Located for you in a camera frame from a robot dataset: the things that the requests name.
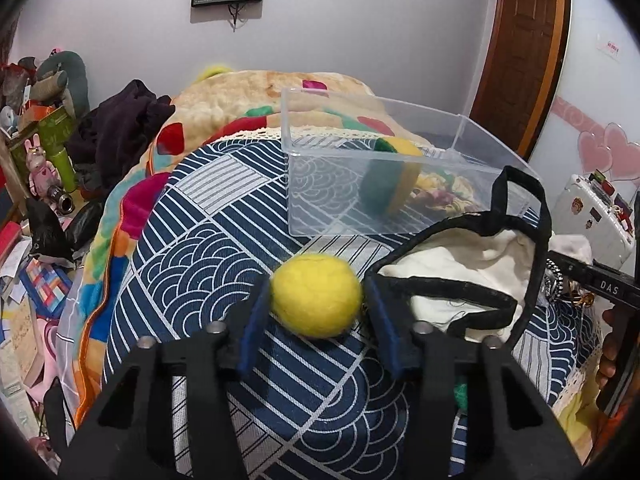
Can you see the green cardboard box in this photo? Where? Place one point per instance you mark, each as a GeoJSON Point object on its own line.
{"type": "Point", "coordinates": [53, 131]}

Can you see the green cloth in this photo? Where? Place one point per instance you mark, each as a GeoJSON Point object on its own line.
{"type": "Point", "coordinates": [461, 396]}

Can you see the colourful fleece blanket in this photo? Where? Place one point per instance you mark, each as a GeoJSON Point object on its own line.
{"type": "Point", "coordinates": [207, 111]}

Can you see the yellow green sponge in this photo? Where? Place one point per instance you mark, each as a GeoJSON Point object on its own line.
{"type": "Point", "coordinates": [387, 184]}

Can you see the black plastic bag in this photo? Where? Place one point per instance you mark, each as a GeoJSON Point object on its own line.
{"type": "Point", "coordinates": [51, 243]}

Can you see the brown wooden door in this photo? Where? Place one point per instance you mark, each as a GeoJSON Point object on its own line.
{"type": "Point", "coordinates": [522, 69]}

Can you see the white stickered suitcase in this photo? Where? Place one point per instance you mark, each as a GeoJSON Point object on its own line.
{"type": "Point", "coordinates": [590, 206]}

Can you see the colourful patchwork box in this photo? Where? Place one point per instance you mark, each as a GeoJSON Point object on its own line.
{"type": "Point", "coordinates": [47, 287]}

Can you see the pink bunny figurine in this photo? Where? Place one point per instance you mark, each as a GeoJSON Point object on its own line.
{"type": "Point", "coordinates": [42, 173]}

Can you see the clear plastic storage box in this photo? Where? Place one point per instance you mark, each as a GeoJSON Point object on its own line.
{"type": "Point", "coordinates": [360, 164]}

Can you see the yellow felt ball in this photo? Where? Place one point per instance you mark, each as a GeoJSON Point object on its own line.
{"type": "Point", "coordinates": [315, 296]}

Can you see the dark purple garment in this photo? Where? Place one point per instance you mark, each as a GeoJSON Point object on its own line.
{"type": "Point", "coordinates": [110, 139]}

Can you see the navy patterned tablecloth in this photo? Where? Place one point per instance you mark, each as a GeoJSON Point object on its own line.
{"type": "Point", "coordinates": [310, 408]}

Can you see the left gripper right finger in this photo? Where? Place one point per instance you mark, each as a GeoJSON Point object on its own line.
{"type": "Point", "coordinates": [512, 433]}

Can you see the yellow plush item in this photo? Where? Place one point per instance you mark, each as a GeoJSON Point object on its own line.
{"type": "Point", "coordinates": [212, 70]}

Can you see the grey plush toy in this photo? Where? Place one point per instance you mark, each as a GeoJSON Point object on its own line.
{"type": "Point", "coordinates": [62, 77]}

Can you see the right hand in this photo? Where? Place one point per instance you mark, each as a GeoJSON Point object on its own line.
{"type": "Point", "coordinates": [607, 367]}

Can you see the white black-trimmed tote bag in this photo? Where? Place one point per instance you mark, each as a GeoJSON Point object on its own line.
{"type": "Point", "coordinates": [477, 274]}

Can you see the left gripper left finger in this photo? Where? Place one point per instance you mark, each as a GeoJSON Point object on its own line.
{"type": "Point", "coordinates": [127, 434]}

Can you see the red book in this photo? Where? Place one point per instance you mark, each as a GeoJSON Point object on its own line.
{"type": "Point", "coordinates": [10, 234]}

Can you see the pink heart wall decals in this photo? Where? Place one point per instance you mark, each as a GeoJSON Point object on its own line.
{"type": "Point", "coordinates": [604, 148]}

